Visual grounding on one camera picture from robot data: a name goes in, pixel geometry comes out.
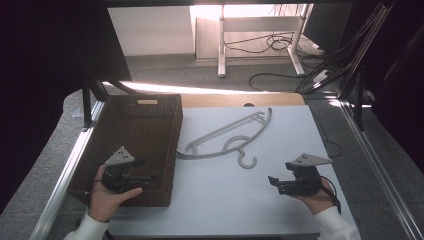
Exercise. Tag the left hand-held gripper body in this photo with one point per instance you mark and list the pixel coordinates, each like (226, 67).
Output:
(118, 158)

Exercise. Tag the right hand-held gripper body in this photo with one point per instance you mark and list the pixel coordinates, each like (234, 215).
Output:
(306, 180)

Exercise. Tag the brown woven basket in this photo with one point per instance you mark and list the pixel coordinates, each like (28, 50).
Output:
(143, 133)

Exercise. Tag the grey plastic clothes hanger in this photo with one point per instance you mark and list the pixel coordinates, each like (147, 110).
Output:
(230, 151)

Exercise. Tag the person's right hand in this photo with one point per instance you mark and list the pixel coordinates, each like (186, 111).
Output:
(320, 201)

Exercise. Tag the person's left hand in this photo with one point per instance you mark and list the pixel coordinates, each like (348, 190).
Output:
(103, 203)

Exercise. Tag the black metal stand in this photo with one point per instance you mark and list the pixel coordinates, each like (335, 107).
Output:
(87, 103)
(359, 100)

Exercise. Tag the white power strip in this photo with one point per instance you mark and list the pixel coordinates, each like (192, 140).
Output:
(320, 76)

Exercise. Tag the dark curtain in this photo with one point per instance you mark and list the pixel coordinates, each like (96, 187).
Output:
(400, 83)
(43, 66)

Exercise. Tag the aluminium frame rail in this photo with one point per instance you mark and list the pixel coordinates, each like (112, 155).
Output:
(66, 176)
(376, 166)

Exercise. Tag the white metal table frame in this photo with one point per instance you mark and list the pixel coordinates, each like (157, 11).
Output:
(260, 24)

